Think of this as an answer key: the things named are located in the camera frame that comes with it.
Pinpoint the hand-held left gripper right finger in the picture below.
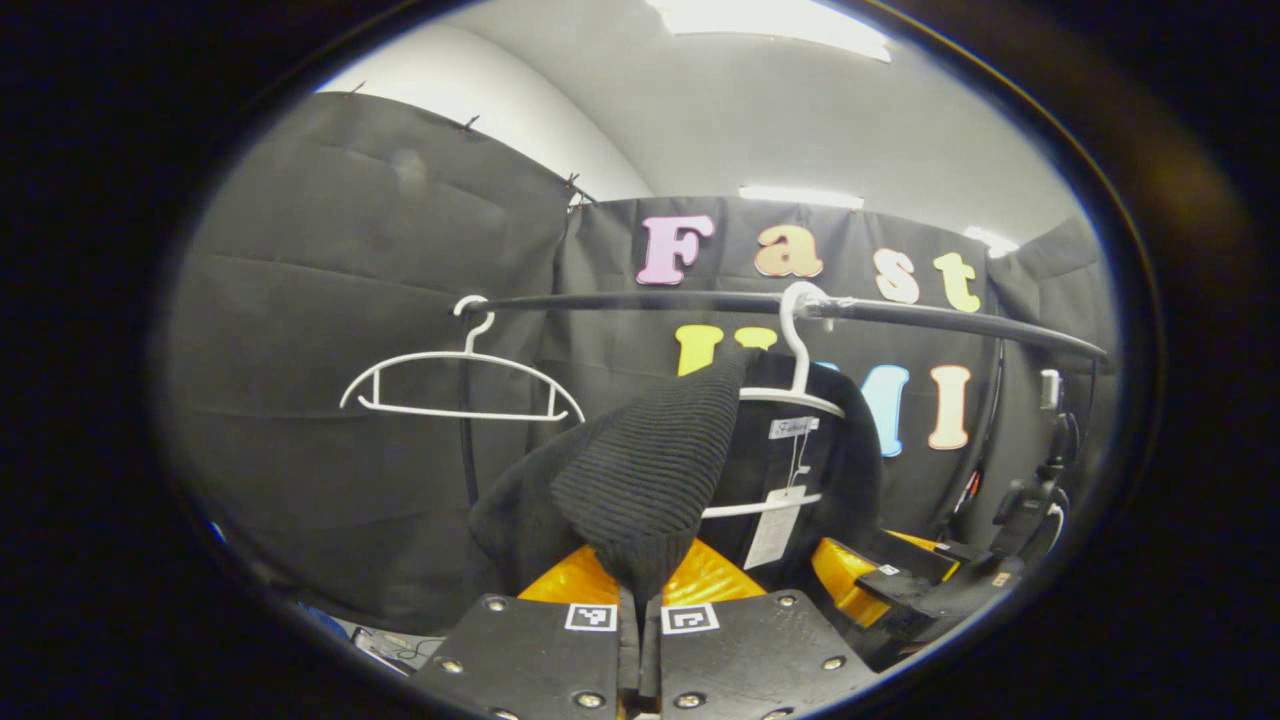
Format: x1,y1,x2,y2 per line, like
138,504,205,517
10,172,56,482
640,540,881,720

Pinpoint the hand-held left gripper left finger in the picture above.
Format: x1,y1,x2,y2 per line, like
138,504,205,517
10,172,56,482
410,545,641,720

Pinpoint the black knit sweater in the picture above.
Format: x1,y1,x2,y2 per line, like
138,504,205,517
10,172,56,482
465,345,886,606

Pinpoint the white plastic hanger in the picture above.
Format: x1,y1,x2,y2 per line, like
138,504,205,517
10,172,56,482
338,294,587,423
700,282,849,521

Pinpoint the black metal clothes rack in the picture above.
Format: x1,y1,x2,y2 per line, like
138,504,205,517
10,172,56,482
455,288,1111,536

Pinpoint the ceiling light panel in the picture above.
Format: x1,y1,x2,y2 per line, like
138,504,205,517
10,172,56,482
738,184,866,211
645,0,893,63
963,226,1019,259

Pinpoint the black backdrop cloth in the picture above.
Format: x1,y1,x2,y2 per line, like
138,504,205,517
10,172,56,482
165,92,1121,636

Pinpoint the black floor cable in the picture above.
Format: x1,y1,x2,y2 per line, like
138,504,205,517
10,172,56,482
350,625,446,669

